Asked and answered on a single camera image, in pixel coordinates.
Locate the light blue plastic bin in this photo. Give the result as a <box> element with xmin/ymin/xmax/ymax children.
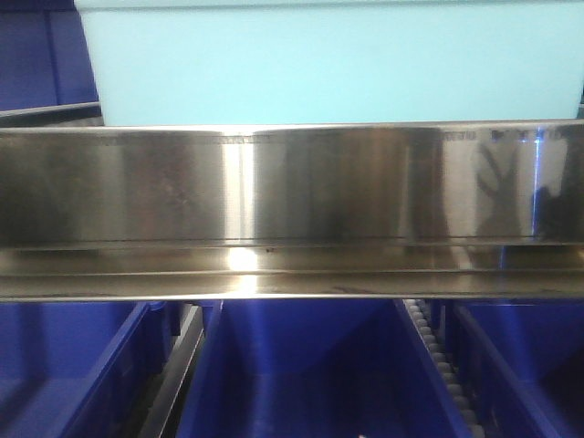
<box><xmin>76</xmin><ymin>1</ymin><xmax>583</xmax><ymax>126</ymax></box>

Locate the dark blue bin lower middle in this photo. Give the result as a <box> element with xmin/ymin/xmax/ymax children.
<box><xmin>177</xmin><ymin>299</ymin><xmax>471</xmax><ymax>437</ymax></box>

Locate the dark blue bin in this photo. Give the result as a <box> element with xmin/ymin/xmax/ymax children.
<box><xmin>1</xmin><ymin>1</ymin><xmax>99</xmax><ymax>110</ymax></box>
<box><xmin>177</xmin><ymin>299</ymin><xmax>471</xmax><ymax>437</ymax></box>
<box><xmin>430</xmin><ymin>300</ymin><xmax>583</xmax><ymax>437</ymax></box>
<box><xmin>1</xmin><ymin>301</ymin><xmax>183</xmax><ymax>437</ymax></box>

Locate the white roller track strip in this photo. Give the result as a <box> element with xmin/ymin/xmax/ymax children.
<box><xmin>402</xmin><ymin>298</ymin><xmax>485</xmax><ymax>437</ymax></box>

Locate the dark blue bin lower right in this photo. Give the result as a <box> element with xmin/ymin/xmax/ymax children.
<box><xmin>430</xmin><ymin>300</ymin><xmax>583</xmax><ymax>437</ymax></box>

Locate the dark blue bin lower left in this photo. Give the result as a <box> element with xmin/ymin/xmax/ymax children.
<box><xmin>1</xmin><ymin>301</ymin><xmax>183</xmax><ymax>437</ymax></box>

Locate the dark blue bin upper left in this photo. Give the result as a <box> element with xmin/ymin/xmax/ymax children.
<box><xmin>1</xmin><ymin>1</ymin><xmax>99</xmax><ymax>110</ymax></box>

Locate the stainless steel shelf rail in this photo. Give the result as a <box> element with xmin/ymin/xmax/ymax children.
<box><xmin>1</xmin><ymin>120</ymin><xmax>583</xmax><ymax>301</ymax></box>

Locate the steel lane divider rail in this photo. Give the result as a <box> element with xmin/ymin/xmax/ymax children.
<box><xmin>137</xmin><ymin>305</ymin><xmax>204</xmax><ymax>438</ymax></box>

